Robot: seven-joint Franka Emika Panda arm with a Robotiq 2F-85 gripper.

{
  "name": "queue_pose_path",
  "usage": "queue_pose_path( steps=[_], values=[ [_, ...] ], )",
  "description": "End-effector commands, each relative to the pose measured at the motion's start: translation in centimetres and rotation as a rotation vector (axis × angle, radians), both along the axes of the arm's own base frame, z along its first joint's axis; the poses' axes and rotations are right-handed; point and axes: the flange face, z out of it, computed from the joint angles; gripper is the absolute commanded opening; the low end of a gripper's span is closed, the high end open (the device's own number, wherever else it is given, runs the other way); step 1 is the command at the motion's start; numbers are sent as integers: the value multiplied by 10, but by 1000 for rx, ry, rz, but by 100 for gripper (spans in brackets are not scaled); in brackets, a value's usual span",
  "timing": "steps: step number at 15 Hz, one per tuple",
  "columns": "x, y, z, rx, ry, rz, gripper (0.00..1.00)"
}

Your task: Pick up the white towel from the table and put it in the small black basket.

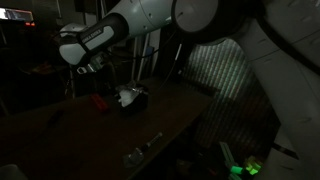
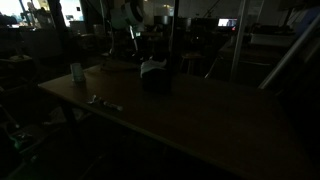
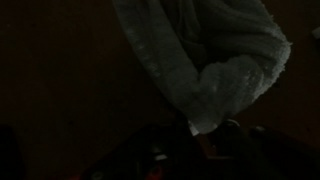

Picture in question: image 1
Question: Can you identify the bright green plastic object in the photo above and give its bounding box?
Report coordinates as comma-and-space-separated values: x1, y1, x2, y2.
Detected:
218, 141, 265, 177

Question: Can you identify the red rectangular block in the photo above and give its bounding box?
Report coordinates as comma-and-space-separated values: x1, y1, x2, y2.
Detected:
90, 94, 111, 115

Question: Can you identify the white cloth towel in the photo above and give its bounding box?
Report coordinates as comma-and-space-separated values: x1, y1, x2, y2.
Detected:
114, 84, 141, 108

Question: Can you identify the black cable with connector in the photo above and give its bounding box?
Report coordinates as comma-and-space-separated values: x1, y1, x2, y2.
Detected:
159, 31, 185, 88

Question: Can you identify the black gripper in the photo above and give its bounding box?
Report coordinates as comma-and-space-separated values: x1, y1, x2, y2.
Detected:
94, 61, 129, 96

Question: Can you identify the black and white marker pen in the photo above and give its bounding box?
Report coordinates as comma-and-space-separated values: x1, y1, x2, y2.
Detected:
142, 132, 164, 151

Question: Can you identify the white metal pole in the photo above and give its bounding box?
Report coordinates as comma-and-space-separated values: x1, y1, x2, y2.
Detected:
136, 33, 152, 81

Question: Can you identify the crumpled clear plastic piece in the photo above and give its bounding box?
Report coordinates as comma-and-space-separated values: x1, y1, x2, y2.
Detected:
122, 147, 145, 168

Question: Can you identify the small black basket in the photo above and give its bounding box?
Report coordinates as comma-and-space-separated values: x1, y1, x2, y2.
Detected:
114, 84, 150, 116

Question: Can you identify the lit computer monitor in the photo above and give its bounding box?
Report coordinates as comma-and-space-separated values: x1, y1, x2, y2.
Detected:
0, 7, 36, 28

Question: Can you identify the corrugated metal panel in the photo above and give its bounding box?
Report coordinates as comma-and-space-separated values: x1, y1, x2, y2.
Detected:
182, 38, 281, 153

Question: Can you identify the orange flat object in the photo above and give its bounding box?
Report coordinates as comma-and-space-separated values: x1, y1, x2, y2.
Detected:
31, 61, 55, 75

